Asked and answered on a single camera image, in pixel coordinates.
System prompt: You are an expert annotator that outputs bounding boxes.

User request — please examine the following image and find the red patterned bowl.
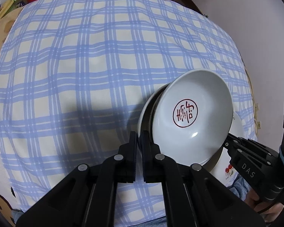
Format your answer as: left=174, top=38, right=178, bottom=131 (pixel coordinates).
left=153, top=69, right=233, bottom=166
left=141, top=89, right=166, bottom=142

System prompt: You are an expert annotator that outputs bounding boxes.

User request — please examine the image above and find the large cherry plate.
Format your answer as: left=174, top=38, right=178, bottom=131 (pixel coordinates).
left=203, top=111, right=244, bottom=186

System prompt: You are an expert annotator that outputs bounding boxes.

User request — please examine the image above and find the blue checked blanket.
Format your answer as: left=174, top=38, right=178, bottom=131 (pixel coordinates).
left=0, top=0, right=256, bottom=213

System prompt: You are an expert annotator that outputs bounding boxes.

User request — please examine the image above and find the person right hand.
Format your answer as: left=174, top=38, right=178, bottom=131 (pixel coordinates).
left=244, top=188, right=284, bottom=223

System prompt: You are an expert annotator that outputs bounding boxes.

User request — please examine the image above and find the white bowl orange label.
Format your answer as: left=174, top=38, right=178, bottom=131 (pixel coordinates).
left=137, top=84, right=169, bottom=137

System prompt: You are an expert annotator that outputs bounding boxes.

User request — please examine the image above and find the upper wall socket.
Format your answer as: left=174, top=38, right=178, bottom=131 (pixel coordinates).
left=254, top=103, right=259, bottom=112

